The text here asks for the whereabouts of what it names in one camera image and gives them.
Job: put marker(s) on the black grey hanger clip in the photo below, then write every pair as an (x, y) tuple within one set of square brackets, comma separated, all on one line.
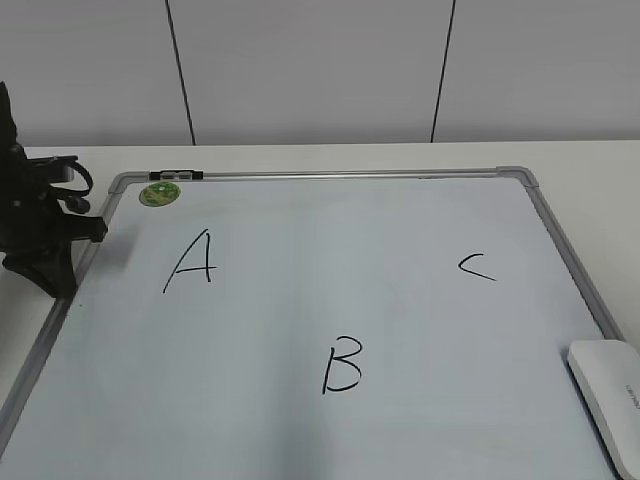
[(176, 175)]

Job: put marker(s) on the white board eraser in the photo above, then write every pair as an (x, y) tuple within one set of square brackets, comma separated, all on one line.
[(607, 374)]

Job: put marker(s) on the green round magnet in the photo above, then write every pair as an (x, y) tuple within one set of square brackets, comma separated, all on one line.
[(159, 194)]

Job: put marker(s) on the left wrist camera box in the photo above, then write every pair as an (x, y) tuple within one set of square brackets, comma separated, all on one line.
[(55, 169)]

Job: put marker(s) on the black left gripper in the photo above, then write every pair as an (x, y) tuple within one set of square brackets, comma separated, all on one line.
[(39, 219)]

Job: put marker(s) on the grey framed whiteboard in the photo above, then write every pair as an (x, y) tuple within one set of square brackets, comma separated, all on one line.
[(366, 325)]

